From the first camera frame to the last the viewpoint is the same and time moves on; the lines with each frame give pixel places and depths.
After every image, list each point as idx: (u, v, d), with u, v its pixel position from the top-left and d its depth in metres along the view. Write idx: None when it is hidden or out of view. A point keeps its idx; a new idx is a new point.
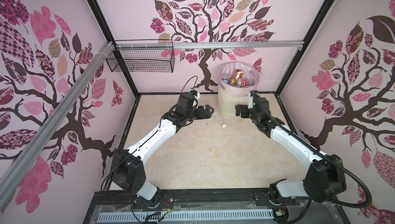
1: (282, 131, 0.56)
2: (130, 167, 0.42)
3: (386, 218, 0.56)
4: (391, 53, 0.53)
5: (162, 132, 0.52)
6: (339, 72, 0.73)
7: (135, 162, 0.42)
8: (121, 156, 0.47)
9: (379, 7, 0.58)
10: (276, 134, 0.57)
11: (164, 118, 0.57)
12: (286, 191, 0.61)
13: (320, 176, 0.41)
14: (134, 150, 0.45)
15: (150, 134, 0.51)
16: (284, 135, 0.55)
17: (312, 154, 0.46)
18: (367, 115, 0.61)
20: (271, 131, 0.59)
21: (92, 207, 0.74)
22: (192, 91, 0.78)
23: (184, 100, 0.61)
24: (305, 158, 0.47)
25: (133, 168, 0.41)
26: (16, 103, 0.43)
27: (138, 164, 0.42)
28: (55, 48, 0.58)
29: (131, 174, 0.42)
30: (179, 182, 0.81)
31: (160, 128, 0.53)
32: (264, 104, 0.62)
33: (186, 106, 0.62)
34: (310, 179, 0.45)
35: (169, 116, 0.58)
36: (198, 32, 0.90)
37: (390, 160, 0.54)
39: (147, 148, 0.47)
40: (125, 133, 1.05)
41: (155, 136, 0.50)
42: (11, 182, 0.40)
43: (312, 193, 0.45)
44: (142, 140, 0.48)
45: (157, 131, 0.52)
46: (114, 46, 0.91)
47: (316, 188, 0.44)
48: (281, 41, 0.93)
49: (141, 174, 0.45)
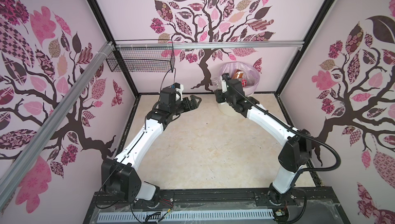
1: (257, 111, 0.57)
2: (122, 176, 0.40)
3: (386, 218, 0.56)
4: (391, 53, 0.53)
5: (148, 134, 0.50)
6: (339, 72, 0.73)
7: (127, 169, 0.41)
8: (111, 166, 0.45)
9: (379, 7, 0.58)
10: (250, 113, 0.59)
11: (148, 118, 0.55)
12: (280, 185, 0.63)
13: (294, 151, 0.45)
14: (123, 158, 0.43)
15: (137, 137, 0.49)
16: (261, 116, 0.56)
17: (286, 131, 0.50)
18: (367, 115, 0.61)
20: (249, 111, 0.59)
21: (92, 207, 0.74)
22: (174, 85, 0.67)
23: (165, 96, 0.58)
24: (281, 136, 0.51)
25: (126, 176, 0.40)
26: (16, 103, 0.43)
27: (130, 171, 0.40)
28: (54, 48, 0.57)
29: (125, 182, 0.40)
30: (179, 182, 0.81)
31: (146, 128, 0.51)
32: (237, 86, 0.62)
33: (170, 101, 0.60)
34: (285, 154, 0.50)
35: (153, 114, 0.56)
36: (197, 32, 0.90)
37: (390, 160, 0.54)
39: (137, 153, 0.45)
40: (125, 133, 1.05)
41: (142, 137, 0.49)
42: (11, 182, 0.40)
43: (287, 166, 0.51)
44: (129, 146, 0.46)
45: (143, 133, 0.50)
46: (114, 46, 0.91)
47: (289, 162, 0.49)
48: (281, 41, 0.96)
49: (136, 177, 0.44)
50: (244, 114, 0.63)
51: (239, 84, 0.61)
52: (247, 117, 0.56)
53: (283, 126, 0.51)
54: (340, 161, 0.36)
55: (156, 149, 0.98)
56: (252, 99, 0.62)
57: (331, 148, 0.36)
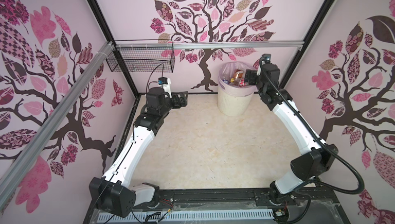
1: (287, 109, 0.51)
2: (112, 196, 0.37)
3: (386, 218, 0.56)
4: (391, 53, 0.53)
5: (137, 143, 0.47)
6: (339, 71, 0.73)
7: (117, 188, 0.38)
8: (100, 186, 0.42)
9: (379, 7, 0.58)
10: (279, 108, 0.54)
11: (137, 125, 0.51)
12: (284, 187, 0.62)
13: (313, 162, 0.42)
14: (112, 176, 0.40)
15: (126, 148, 0.45)
16: (288, 115, 0.51)
17: (312, 140, 0.45)
18: (367, 115, 0.61)
20: (276, 104, 0.54)
21: (92, 207, 0.74)
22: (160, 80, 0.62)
23: (153, 99, 0.53)
24: (303, 144, 0.47)
25: (117, 195, 0.37)
26: (16, 103, 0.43)
27: (121, 190, 0.38)
28: (54, 48, 0.57)
29: (116, 202, 0.38)
30: (179, 182, 0.81)
31: (134, 138, 0.47)
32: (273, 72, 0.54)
33: (159, 103, 0.55)
34: (299, 161, 0.48)
35: (142, 121, 0.52)
36: (198, 32, 0.90)
37: (390, 160, 0.54)
39: (126, 167, 0.42)
40: (125, 133, 1.05)
41: (131, 149, 0.45)
42: (11, 182, 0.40)
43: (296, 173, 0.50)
44: (118, 160, 0.43)
45: (131, 143, 0.46)
46: (114, 46, 0.91)
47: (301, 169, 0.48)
48: (281, 41, 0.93)
49: (128, 193, 0.42)
50: (271, 106, 0.57)
51: (277, 72, 0.53)
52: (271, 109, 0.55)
53: (311, 134, 0.46)
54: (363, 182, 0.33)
55: (156, 149, 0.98)
56: (285, 92, 0.55)
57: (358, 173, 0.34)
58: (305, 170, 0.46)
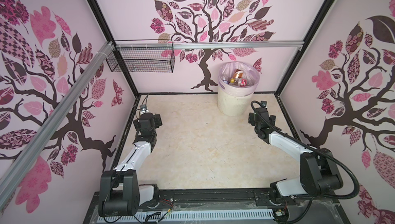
1: (278, 134, 0.61)
2: (125, 181, 0.42)
3: (386, 218, 0.56)
4: (391, 53, 0.53)
5: (140, 151, 0.55)
6: (339, 72, 0.73)
7: (128, 173, 0.43)
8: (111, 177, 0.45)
9: (379, 7, 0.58)
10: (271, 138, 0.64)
11: (137, 140, 0.61)
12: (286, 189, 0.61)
13: (310, 166, 0.44)
14: (123, 166, 0.47)
15: (130, 153, 0.53)
16: (279, 138, 0.60)
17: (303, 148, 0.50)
18: (367, 115, 0.61)
20: (269, 135, 0.65)
21: (92, 207, 0.74)
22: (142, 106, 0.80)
23: (145, 122, 0.65)
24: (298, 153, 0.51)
25: (129, 179, 0.42)
26: (16, 103, 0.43)
27: (132, 173, 0.43)
28: (54, 48, 0.57)
29: (128, 188, 0.42)
30: (179, 182, 0.81)
31: (138, 147, 0.57)
32: (263, 113, 0.69)
33: (150, 125, 0.66)
34: (303, 172, 0.47)
35: (140, 138, 0.63)
36: (198, 32, 0.90)
37: (390, 160, 0.54)
39: (134, 162, 0.49)
40: (125, 133, 1.05)
41: (136, 153, 0.53)
42: (11, 182, 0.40)
43: (310, 193, 0.46)
44: (126, 159, 0.50)
45: (136, 150, 0.55)
46: (114, 46, 0.91)
47: (308, 182, 0.46)
48: (281, 41, 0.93)
49: (136, 186, 0.45)
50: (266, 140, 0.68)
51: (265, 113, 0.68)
52: (270, 143, 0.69)
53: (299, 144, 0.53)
54: (355, 181, 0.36)
55: (156, 149, 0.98)
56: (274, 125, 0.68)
57: (350, 171, 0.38)
58: (310, 179, 0.45)
